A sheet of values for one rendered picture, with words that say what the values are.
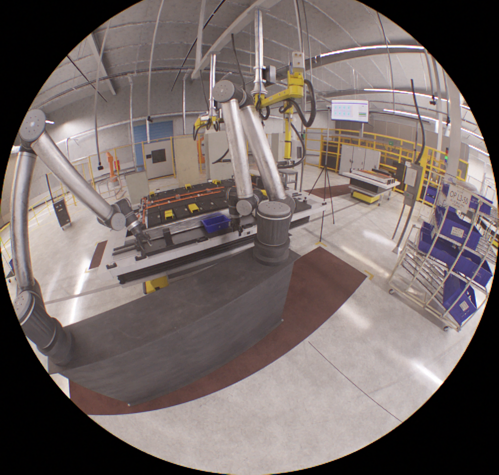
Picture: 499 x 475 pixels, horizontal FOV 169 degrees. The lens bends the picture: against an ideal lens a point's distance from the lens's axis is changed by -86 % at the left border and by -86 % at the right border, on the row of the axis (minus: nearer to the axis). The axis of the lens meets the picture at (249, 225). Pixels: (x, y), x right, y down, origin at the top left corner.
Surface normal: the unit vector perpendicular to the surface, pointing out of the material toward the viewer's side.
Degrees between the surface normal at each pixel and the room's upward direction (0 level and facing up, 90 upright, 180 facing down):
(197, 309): 0
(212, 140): 90
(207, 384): 0
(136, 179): 90
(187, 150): 90
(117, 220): 90
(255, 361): 0
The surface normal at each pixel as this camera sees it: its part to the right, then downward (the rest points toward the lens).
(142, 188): 0.52, 0.40
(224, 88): -0.35, 0.44
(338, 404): 0.00, -0.88
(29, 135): 0.92, 0.28
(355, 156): -0.85, 0.25
